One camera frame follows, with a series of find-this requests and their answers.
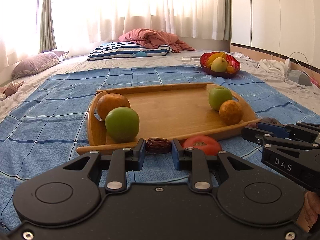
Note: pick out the dimpled orange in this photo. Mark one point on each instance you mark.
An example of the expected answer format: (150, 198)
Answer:
(112, 103)

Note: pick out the grey pouch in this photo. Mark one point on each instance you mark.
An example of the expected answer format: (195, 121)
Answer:
(300, 77)

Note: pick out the grey-green drape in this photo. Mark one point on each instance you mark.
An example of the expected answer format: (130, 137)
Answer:
(227, 10)
(47, 17)

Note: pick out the small white box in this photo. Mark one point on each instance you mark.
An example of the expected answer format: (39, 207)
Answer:
(195, 59)
(185, 59)

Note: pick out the pink quilt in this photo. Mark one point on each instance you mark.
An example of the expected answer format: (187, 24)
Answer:
(152, 36)

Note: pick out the small crumpled cloth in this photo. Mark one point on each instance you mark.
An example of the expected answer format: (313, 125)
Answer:
(240, 55)

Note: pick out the white wardrobe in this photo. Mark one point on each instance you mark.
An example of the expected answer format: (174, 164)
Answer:
(275, 12)

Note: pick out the dried red date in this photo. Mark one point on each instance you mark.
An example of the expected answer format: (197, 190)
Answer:
(158, 145)
(252, 124)

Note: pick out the blue checked cloth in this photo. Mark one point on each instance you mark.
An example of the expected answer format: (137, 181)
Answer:
(50, 130)

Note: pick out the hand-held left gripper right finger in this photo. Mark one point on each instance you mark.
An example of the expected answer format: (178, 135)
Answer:
(176, 155)

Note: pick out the large green apple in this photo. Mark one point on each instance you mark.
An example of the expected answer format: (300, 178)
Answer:
(220, 97)

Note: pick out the yellow starfruit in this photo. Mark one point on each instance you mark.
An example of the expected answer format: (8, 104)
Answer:
(215, 55)

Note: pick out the beige crumpled clothes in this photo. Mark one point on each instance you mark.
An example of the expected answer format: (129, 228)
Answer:
(11, 88)

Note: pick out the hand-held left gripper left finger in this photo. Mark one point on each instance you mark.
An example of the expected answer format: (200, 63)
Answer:
(141, 155)

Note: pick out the yellow-green mango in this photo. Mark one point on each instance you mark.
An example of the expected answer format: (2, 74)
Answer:
(218, 65)

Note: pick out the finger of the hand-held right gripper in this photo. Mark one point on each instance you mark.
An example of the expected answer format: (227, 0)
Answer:
(252, 133)
(273, 129)

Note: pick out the small orange fruit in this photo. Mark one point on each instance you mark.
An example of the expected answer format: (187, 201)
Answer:
(230, 69)

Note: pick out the red glass bowl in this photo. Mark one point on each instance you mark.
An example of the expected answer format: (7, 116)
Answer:
(205, 59)

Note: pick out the small green apple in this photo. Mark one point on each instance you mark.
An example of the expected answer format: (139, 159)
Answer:
(122, 123)

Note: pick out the person's right hand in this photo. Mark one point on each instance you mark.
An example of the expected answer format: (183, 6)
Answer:
(311, 210)

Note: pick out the white sheer curtain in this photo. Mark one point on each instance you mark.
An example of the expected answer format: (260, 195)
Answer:
(137, 10)

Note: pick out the white crumpled clothes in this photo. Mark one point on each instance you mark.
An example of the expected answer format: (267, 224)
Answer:
(272, 66)

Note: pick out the red tomato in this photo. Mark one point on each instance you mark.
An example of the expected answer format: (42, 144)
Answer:
(207, 145)

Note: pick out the purple floral pillow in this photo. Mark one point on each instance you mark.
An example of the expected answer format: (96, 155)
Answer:
(35, 65)

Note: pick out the blue white striped pillow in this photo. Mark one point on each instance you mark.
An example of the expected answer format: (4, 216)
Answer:
(125, 50)

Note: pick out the round orange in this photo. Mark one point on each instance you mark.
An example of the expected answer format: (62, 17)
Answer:
(231, 112)

